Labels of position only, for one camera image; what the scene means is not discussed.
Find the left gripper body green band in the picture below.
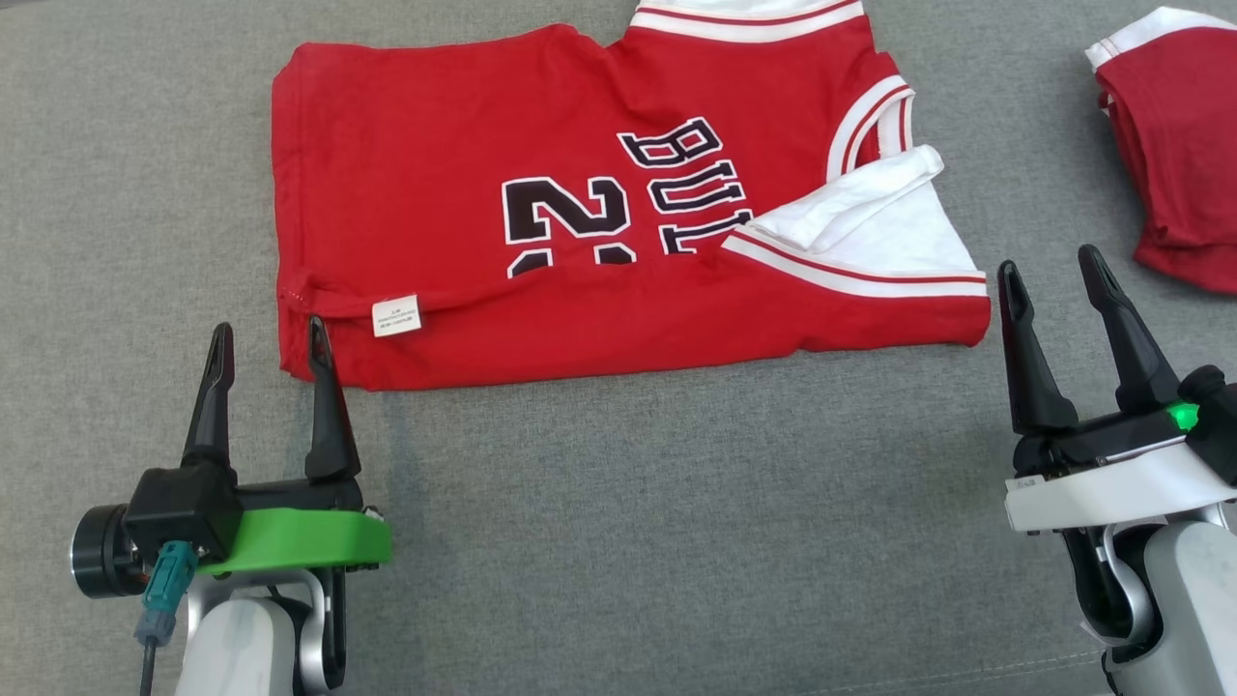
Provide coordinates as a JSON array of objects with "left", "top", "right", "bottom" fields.
[{"left": 198, "top": 478, "right": 393, "bottom": 576}]

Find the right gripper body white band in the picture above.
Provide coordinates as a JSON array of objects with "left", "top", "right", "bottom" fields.
[{"left": 1005, "top": 404, "right": 1237, "bottom": 533}]

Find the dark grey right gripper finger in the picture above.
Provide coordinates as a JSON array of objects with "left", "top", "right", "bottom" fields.
[
  {"left": 1078, "top": 245, "right": 1182, "bottom": 415},
  {"left": 997, "top": 260, "right": 1079, "bottom": 436}
]

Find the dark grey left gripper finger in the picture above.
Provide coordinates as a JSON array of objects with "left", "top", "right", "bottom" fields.
[
  {"left": 182, "top": 323, "right": 236, "bottom": 467},
  {"left": 304, "top": 316, "right": 362, "bottom": 482}
]

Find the red shorts white trim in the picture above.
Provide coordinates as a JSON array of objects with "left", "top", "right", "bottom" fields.
[{"left": 1084, "top": 7, "right": 1237, "bottom": 296}]

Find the red basketball jersey black print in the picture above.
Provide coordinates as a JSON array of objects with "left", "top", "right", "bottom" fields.
[{"left": 271, "top": 0, "right": 992, "bottom": 392}]

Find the left arm cable teal plug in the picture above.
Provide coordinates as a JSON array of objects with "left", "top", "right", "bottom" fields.
[{"left": 133, "top": 541, "right": 199, "bottom": 696}]

